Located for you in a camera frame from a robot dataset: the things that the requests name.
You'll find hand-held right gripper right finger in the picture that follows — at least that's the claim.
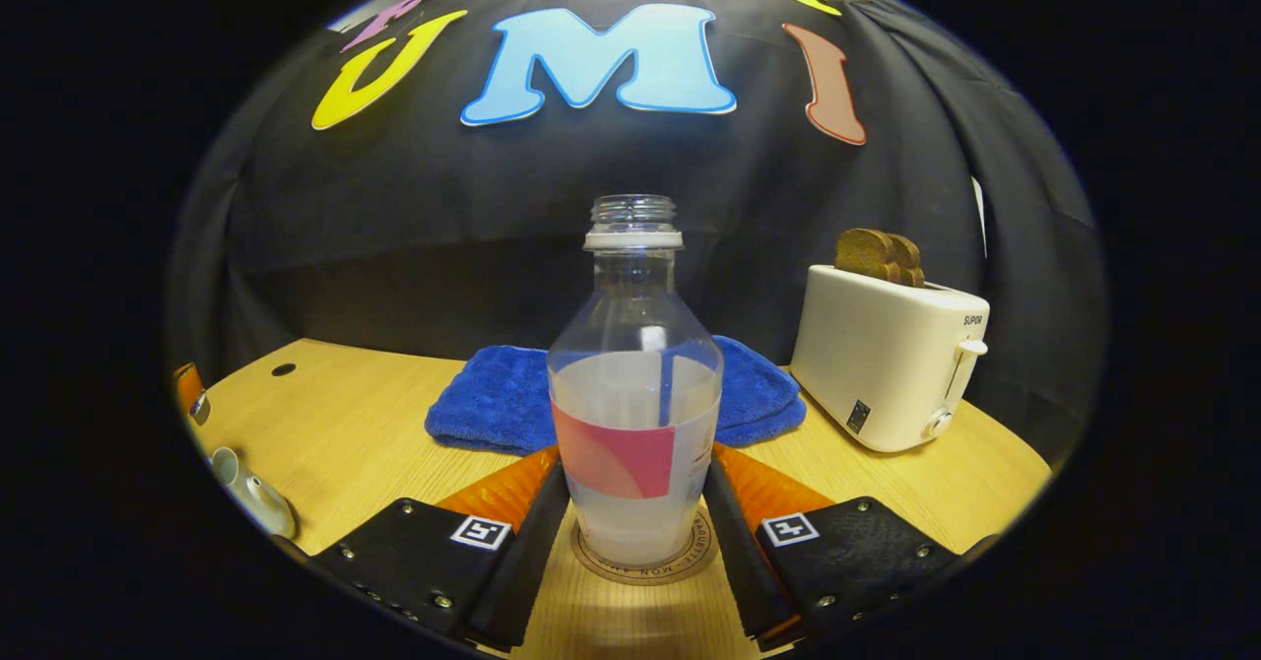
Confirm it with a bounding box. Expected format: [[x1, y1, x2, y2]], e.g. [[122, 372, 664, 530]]
[[701, 443, 962, 653]]

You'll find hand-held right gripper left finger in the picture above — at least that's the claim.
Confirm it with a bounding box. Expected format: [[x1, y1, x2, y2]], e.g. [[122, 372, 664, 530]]
[[310, 446, 572, 653]]

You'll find round brown coaster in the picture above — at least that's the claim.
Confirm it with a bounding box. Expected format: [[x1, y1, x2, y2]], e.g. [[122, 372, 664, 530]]
[[571, 507, 718, 585]]

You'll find white teacup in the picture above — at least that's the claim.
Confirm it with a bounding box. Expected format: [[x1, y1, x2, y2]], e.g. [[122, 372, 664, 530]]
[[207, 446, 297, 540]]

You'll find clear plastic water bottle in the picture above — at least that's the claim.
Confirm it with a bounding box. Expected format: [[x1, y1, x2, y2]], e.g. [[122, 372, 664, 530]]
[[547, 194, 725, 567]]

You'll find blue folded towel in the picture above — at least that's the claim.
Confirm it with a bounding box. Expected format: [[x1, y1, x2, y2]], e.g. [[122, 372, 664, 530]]
[[426, 335, 807, 456]]

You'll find white toaster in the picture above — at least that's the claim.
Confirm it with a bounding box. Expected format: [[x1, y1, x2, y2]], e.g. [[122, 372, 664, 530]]
[[791, 264, 991, 454]]

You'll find black backdrop cloth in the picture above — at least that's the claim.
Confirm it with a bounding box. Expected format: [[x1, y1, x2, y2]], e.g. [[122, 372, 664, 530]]
[[167, 0, 1099, 474]]

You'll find brown toast slice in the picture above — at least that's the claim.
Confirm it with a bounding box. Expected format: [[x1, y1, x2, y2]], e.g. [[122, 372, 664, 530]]
[[835, 229, 902, 285], [885, 234, 927, 289]]

